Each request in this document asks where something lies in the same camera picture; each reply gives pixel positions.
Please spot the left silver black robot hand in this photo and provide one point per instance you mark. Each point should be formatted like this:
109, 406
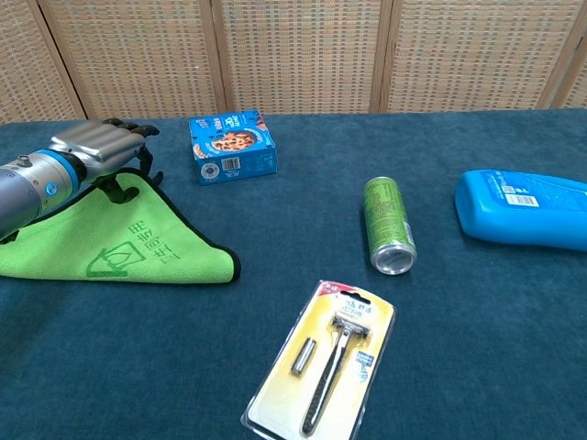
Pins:
98, 144

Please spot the grey cloth black trim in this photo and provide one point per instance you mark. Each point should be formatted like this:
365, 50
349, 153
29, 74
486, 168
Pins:
114, 238

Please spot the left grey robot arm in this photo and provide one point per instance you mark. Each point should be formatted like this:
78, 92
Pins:
27, 192

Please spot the blue cookie box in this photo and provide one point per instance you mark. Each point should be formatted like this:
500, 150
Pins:
234, 146

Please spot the woven bamboo folding screen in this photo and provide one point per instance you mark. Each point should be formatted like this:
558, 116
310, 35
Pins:
298, 50

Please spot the green drink can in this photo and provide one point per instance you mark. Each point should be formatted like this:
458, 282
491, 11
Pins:
387, 220

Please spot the razor blister pack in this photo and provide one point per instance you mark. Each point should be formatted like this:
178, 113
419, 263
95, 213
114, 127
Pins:
321, 366

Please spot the blue felt table cover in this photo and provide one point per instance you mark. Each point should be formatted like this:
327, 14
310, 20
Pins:
458, 321

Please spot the blue detergent bottle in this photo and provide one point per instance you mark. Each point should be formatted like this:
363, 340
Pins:
523, 215

